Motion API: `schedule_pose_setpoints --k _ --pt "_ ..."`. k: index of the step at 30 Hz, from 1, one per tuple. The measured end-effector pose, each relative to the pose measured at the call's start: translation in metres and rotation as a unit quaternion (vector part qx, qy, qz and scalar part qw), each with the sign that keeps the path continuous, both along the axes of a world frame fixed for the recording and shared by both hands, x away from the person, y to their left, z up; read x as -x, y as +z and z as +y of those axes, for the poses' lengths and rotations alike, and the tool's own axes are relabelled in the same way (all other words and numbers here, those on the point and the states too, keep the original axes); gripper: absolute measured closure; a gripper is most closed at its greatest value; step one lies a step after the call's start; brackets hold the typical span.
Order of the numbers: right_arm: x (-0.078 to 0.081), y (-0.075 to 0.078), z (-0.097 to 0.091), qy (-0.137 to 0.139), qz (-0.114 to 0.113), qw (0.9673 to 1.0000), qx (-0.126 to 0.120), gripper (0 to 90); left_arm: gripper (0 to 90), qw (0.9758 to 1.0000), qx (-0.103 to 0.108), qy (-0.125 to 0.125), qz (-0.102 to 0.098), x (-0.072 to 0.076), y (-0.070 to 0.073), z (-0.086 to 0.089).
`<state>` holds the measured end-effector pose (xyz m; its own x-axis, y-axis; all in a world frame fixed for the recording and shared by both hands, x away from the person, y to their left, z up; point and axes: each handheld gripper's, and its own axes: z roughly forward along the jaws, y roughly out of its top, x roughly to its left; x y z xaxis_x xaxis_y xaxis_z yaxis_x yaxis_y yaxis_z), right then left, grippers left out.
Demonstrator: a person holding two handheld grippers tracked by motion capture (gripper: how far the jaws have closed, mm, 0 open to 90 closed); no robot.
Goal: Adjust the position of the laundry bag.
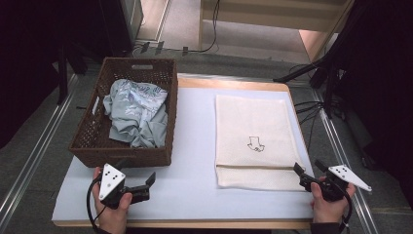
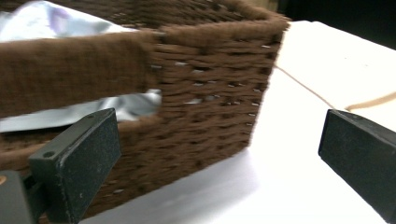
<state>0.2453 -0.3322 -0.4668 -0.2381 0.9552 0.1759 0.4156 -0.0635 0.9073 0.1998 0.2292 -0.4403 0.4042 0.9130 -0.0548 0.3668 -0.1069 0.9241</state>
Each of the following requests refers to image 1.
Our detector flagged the light blue patterned garment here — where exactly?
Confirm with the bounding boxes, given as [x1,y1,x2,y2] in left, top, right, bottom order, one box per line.
[102,78,169,149]

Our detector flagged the dark curtain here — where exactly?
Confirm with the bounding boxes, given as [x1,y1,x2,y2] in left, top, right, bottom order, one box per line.
[334,0,413,209]
[0,0,103,149]

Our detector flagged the pale wooden shelf frame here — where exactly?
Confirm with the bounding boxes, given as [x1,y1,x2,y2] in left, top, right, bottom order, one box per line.
[198,0,356,63]

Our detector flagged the person's right hand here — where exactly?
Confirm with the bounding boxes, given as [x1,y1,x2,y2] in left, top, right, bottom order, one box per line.
[310,176,357,224]

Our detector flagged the black stand legs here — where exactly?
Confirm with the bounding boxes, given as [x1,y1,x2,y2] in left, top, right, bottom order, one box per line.
[56,38,90,105]

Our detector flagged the wooden table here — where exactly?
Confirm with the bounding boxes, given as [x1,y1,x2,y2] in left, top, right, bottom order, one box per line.
[52,77,315,230]

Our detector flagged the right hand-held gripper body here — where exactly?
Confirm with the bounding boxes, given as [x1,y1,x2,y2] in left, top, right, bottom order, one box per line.
[300,164,373,203]

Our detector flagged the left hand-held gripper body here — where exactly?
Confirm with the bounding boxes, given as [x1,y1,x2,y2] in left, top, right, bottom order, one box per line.
[97,163,151,210]

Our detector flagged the bundle of black cables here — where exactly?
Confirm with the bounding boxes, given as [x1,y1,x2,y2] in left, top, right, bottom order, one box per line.
[292,99,326,152]

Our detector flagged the white table mat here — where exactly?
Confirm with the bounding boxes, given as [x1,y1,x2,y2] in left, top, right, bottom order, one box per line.
[52,87,315,223]

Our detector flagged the person's left hand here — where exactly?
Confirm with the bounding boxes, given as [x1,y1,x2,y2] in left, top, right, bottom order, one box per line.
[92,166,133,234]

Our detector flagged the metal floor rail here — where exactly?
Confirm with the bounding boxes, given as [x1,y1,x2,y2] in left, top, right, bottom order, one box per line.
[0,73,81,225]
[311,89,379,234]

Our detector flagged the black floor cable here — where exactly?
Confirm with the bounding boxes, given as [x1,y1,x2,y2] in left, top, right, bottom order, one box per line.
[162,0,222,55]

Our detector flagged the dark cabinet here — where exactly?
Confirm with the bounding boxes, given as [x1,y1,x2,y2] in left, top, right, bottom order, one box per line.
[97,0,144,59]

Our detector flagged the black metal stand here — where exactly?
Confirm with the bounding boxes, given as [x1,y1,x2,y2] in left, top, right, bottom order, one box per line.
[272,0,378,120]

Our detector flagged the cream mesh laundry bag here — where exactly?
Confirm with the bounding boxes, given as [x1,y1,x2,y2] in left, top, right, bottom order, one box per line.
[214,95,307,192]

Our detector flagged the brown woven basket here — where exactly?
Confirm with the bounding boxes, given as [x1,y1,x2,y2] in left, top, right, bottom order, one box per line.
[67,57,179,169]

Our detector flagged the right hand-held gripper cable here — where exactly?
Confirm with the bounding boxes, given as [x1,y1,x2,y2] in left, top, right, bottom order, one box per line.
[337,189,354,234]

